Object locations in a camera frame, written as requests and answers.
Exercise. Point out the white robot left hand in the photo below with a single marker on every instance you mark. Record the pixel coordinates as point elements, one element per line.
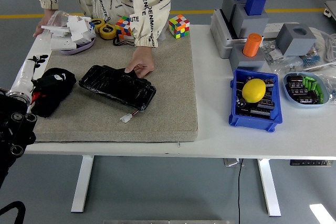
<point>23,77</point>

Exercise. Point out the person's right hand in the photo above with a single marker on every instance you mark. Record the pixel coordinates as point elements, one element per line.
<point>43,23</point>

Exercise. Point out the person's left hand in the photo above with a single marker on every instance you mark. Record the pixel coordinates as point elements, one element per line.
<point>143,61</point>

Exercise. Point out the black rag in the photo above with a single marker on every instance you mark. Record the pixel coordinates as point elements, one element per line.
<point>52,98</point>

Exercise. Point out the person's left forearm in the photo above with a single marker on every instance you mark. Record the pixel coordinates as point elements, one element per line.
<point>149,24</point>

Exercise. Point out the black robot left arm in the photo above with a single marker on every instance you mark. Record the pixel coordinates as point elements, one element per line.
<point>15,127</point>

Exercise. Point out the black table control panel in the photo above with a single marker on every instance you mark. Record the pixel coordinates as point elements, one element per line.
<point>309,163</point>

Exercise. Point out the clear plastic bag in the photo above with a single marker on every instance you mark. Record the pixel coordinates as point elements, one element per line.
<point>59,18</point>
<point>329,82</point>

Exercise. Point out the white socket plate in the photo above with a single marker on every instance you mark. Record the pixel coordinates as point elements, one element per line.
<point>61,44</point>

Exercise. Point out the multicolour puzzle cube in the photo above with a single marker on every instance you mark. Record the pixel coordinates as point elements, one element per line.
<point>179,26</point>
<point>123,26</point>

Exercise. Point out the grey-brown mat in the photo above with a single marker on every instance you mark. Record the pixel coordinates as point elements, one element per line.
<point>157,103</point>

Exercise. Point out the lavender tray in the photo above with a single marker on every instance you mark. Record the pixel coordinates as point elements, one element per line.
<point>78,50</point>

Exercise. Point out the yellow tape measure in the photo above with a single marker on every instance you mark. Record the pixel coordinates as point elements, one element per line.
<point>97,22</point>
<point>107,31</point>

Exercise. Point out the white connector plug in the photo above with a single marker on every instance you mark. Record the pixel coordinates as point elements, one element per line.
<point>125,118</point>

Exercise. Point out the large grey box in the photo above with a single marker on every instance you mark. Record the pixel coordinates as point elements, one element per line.
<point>220,40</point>

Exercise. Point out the orange cylinder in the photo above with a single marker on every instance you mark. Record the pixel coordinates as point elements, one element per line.
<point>252,45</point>

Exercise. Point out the yellow lemon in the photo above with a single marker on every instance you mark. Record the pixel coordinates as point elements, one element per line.
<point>253,90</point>

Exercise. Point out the white table leg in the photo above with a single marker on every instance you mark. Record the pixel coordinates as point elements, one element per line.
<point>269,190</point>
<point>81,187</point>

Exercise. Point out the blue plastic bin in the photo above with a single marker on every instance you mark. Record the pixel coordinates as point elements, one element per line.
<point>252,124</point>

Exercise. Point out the blue peg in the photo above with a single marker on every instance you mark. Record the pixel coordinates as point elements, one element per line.
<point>255,3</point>

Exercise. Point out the clear bag of screws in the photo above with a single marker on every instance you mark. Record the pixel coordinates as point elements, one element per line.
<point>273,52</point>

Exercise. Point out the silver box under table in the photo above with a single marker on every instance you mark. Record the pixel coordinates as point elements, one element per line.
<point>231,162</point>

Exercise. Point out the clear bag of metal parts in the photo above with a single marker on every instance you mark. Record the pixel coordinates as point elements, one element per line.
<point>288,66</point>

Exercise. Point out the grey block with round hole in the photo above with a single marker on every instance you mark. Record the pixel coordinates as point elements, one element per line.
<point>294,44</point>

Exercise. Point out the bag of blue resistors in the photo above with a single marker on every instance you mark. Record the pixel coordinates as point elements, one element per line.
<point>311,58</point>

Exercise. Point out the light blue tray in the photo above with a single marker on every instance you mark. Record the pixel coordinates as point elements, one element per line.
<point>307,105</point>

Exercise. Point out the thin white stick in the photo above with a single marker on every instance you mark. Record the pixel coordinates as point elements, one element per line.
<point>323,65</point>

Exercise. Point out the white cart with red part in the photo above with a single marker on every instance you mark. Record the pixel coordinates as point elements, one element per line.
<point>331,10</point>

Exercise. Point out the white switch plate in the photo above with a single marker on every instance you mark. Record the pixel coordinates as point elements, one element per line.
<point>56,31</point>

